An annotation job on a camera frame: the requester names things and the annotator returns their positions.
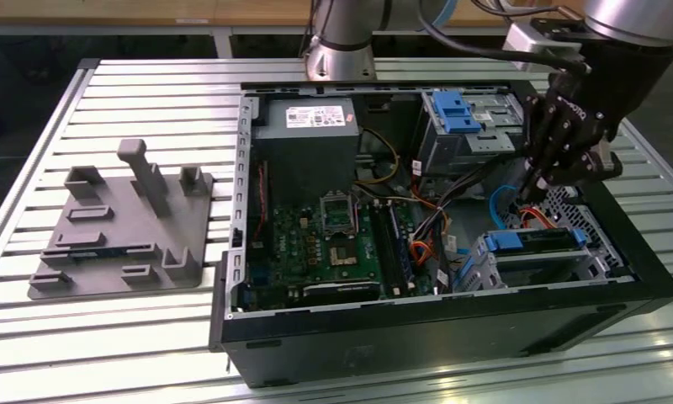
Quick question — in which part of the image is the orange looped wire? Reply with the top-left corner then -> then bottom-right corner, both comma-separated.
411,241 -> 435,267

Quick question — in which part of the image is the black PC case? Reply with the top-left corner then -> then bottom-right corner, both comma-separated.
208,79 -> 673,391

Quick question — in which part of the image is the metal disk bay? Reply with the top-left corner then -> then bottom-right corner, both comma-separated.
463,229 -> 635,292

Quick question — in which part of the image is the black graphics card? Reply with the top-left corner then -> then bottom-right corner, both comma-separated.
300,279 -> 383,302

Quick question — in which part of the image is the multicolour wire bundle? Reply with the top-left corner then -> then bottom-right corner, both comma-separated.
413,201 -> 454,246

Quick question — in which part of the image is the green motherboard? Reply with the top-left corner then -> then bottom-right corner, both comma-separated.
246,159 -> 445,300

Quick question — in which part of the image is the wooden cabinet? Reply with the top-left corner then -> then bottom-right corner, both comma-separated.
0,0 -> 541,29

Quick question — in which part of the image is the metal socket cover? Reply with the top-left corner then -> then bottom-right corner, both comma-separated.
319,191 -> 360,237

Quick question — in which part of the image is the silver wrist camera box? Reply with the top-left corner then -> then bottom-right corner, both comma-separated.
503,19 -> 586,73

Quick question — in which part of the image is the thick black cable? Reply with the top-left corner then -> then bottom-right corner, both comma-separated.
435,146 -> 535,210

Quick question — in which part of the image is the CPU socket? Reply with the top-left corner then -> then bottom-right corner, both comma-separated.
328,239 -> 366,270

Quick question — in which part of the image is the RAM stick with blue edge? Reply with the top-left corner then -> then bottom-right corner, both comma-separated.
390,205 -> 418,282

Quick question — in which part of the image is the yellow wire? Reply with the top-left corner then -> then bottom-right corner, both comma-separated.
354,128 -> 401,186

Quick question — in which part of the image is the blue disk wire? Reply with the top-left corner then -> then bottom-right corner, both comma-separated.
489,183 -> 525,231

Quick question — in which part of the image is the pale blue arm cable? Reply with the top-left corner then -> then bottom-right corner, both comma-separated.
430,0 -> 462,29

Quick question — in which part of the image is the hard disk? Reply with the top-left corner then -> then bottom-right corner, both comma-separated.
485,226 -> 590,257

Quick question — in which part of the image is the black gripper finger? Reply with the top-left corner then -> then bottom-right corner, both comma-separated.
519,94 -> 574,199
547,142 -> 625,186

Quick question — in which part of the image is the thin red wire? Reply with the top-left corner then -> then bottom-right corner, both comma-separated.
256,162 -> 268,237

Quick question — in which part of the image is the orange red disk wire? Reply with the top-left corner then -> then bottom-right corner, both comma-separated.
514,201 -> 565,231

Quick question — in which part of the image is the gray parts rack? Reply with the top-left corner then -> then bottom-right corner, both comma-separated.
27,138 -> 218,300

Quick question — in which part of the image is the metal drive cage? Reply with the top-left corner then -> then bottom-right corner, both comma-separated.
421,90 -> 545,180

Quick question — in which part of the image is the blue drive cage latch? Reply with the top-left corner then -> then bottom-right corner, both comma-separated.
433,90 -> 482,134

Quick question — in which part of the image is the black empty RAM slot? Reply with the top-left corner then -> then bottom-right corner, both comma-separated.
372,200 -> 405,296

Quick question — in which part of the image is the gray power supply unit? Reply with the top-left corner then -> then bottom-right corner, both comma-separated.
252,96 -> 364,199

